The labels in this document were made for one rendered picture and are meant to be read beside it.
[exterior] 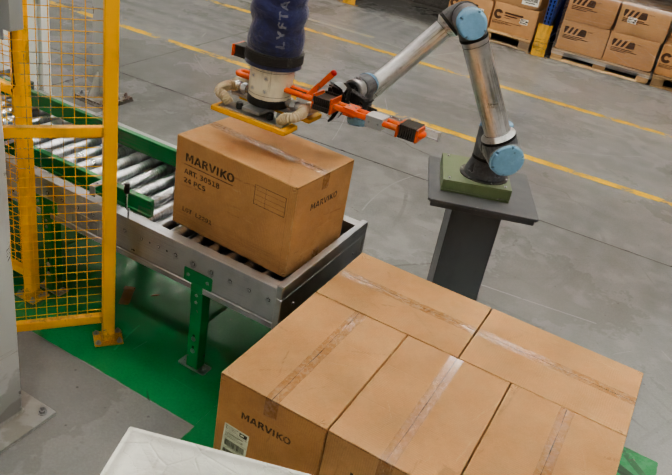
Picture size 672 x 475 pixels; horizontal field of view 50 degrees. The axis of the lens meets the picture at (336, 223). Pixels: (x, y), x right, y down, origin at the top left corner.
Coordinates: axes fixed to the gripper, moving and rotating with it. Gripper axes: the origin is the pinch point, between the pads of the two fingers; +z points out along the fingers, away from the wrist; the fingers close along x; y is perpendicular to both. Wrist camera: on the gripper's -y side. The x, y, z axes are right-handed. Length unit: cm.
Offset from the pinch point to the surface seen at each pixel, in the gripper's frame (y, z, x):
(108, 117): 68, 45, -16
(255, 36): 30.4, 10.2, 18.9
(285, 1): 21.1, 7.8, 33.5
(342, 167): -5.2, -8.0, -27.3
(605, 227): -100, -258, -121
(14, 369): 61, 97, -98
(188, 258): 34, 35, -68
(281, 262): 0, 22, -60
